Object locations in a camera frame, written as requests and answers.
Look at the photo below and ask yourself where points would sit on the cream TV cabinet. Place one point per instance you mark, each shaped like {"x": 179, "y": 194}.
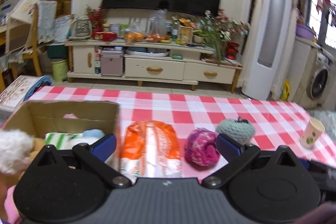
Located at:
{"x": 152, "y": 62}

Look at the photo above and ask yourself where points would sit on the purple plastic basin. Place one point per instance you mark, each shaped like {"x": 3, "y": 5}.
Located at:
{"x": 305, "y": 32}

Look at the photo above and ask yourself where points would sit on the white fluffy plush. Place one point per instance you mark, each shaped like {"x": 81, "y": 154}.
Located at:
{"x": 15, "y": 150}

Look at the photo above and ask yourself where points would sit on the bag of oranges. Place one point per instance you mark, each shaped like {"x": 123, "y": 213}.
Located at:
{"x": 154, "y": 31}

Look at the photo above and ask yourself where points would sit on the teal grey yarn ball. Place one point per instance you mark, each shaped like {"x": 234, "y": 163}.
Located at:
{"x": 241, "y": 130}

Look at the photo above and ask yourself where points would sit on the pink small appliance box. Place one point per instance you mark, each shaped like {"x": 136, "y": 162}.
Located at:
{"x": 112, "y": 63}

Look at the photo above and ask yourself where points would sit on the green waste bin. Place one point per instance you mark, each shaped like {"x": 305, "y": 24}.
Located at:
{"x": 59, "y": 69}

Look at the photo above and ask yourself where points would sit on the potted flower plant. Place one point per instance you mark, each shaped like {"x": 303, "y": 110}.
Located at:
{"x": 222, "y": 33}

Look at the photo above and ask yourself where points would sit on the light blue fluffy towel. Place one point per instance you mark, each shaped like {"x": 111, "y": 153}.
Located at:
{"x": 94, "y": 133}

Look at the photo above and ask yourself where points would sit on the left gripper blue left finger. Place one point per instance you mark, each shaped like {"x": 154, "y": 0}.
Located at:
{"x": 104, "y": 147}

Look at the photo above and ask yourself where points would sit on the red berry bouquet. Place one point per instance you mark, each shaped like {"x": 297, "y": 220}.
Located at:
{"x": 96, "y": 16}

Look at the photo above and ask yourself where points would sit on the white printed storage box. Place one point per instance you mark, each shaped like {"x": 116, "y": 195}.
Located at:
{"x": 14, "y": 94}

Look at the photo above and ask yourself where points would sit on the cardboard box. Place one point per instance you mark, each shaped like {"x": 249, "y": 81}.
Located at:
{"x": 37, "y": 118}

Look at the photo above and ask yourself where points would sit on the red white checkered tablecloth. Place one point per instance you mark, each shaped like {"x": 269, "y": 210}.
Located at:
{"x": 276, "y": 123}

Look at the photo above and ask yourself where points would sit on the orange white plastic package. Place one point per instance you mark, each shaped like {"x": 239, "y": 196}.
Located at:
{"x": 150, "y": 149}

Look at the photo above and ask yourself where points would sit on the pink knitted cloth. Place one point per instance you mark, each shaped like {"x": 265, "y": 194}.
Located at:
{"x": 9, "y": 212}

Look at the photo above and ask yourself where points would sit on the red gift box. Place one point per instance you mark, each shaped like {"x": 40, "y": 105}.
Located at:
{"x": 104, "y": 36}

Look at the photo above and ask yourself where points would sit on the magenta yarn ball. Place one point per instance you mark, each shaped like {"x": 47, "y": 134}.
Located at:
{"x": 201, "y": 148}

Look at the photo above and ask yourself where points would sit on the white floor air conditioner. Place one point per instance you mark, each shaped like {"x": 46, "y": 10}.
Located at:
{"x": 269, "y": 48}

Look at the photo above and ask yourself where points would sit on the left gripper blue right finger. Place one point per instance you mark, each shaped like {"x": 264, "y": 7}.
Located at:
{"x": 228, "y": 147}

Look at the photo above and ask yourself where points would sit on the small framed picture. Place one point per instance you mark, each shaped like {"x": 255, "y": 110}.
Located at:
{"x": 185, "y": 35}

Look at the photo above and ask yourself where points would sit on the green striped sponge cloth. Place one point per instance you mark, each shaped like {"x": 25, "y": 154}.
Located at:
{"x": 64, "y": 141}

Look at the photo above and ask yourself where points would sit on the wooden dining chair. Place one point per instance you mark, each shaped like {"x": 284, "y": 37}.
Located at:
{"x": 21, "y": 43}

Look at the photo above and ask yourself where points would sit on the paper cup with green print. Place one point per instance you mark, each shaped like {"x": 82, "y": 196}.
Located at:
{"x": 314, "y": 129}

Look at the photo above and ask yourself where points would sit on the front load washing machine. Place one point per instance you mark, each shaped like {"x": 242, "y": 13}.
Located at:
{"x": 321, "y": 79}

